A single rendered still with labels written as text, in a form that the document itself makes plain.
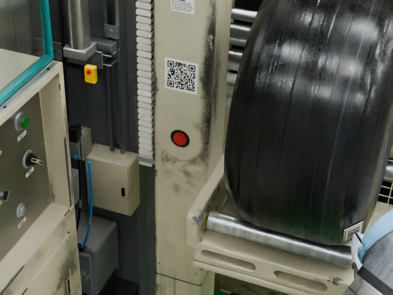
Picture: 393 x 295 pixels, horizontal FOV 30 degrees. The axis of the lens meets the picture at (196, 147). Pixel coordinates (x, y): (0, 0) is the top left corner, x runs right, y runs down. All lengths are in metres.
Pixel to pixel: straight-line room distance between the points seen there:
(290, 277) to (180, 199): 0.31
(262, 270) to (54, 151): 0.53
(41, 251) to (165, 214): 0.33
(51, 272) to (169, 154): 0.38
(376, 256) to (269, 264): 0.64
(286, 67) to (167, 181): 0.52
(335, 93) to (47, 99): 0.61
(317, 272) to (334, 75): 0.50
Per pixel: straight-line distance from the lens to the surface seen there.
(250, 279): 1.68
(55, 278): 1.73
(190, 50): 1.51
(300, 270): 1.62
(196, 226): 1.61
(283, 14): 1.37
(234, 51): 1.95
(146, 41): 1.55
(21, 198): 1.59
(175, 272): 1.90
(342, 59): 1.31
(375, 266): 1.01
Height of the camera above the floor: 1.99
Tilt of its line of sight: 35 degrees down
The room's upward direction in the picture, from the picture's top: 2 degrees clockwise
